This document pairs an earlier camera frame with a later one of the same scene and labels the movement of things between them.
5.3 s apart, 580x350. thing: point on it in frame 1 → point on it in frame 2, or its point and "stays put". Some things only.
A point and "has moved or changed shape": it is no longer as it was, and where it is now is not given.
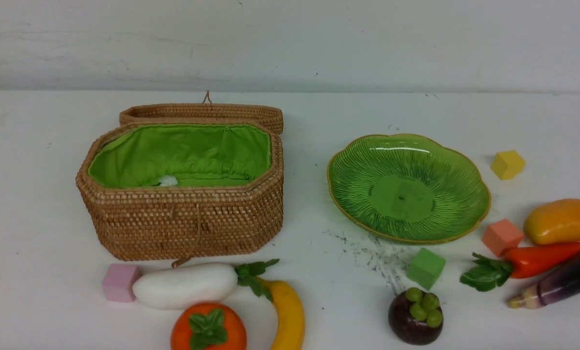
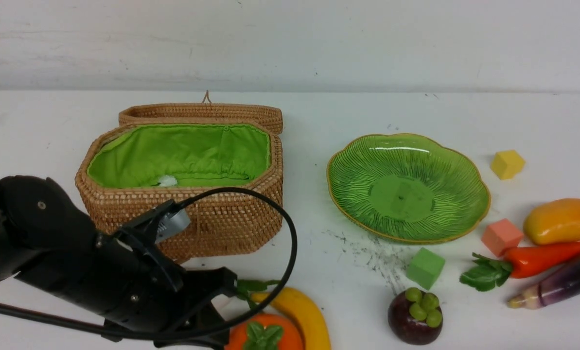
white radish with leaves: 197,284 has moved or changed shape
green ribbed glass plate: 409,188 stays put
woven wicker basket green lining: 176,181 stays put
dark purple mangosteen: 415,318 stays put
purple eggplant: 577,274 stays put
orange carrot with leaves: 517,262 stays put
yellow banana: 290,332 → 299,307
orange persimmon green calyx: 209,326 has moved or changed shape
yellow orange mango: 561,221 stays put
